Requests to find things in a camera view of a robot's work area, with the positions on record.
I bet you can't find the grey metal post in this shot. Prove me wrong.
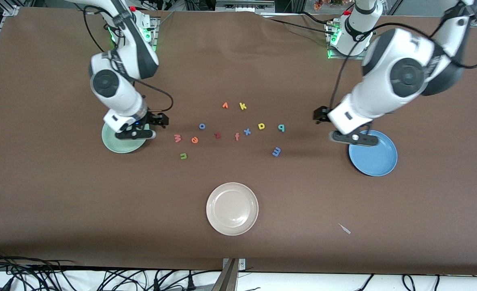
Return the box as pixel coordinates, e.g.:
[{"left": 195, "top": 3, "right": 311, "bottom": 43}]
[{"left": 211, "top": 259, "right": 239, "bottom": 291}]

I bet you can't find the orange decorative item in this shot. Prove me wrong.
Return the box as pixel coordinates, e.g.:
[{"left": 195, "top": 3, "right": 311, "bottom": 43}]
[{"left": 313, "top": 0, "right": 344, "bottom": 11}]

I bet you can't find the green plate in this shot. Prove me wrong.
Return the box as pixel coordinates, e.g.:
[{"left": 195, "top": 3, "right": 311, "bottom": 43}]
[{"left": 102, "top": 121, "right": 150, "bottom": 154}]

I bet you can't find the brown table cover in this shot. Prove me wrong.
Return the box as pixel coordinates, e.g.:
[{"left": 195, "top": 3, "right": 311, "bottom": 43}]
[{"left": 0, "top": 6, "right": 477, "bottom": 275}]

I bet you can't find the blue plate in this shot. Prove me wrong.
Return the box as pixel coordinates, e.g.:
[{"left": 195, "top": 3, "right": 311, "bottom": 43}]
[{"left": 348, "top": 130, "right": 398, "bottom": 177}]

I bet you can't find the beige plate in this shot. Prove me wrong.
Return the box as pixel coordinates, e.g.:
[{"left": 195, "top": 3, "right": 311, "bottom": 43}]
[{"left": 206, "top": 182, "right": 259, "bottom": 236}]

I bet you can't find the grey metal box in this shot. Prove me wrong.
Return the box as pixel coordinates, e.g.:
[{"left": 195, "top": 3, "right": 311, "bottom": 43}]
[{"left": 215, "top": 0, "right": 276, "bottom": 13}]

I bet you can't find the thin grey cable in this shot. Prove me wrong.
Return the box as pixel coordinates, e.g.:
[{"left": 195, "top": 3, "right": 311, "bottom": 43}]
[{"left": 156, "top": 11, "right": 176, "bottom": 28}]

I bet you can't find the black cable bundle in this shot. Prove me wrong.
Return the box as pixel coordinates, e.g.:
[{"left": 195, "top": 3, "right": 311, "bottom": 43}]
[{"left": 0, "top": 249, "right": 223, "bottom": 291}]

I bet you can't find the silver metal bracket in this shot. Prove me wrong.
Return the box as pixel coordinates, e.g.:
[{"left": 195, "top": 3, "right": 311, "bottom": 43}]
[{"left": 222, "top": 258, "right": 246, "bottom": 272}]

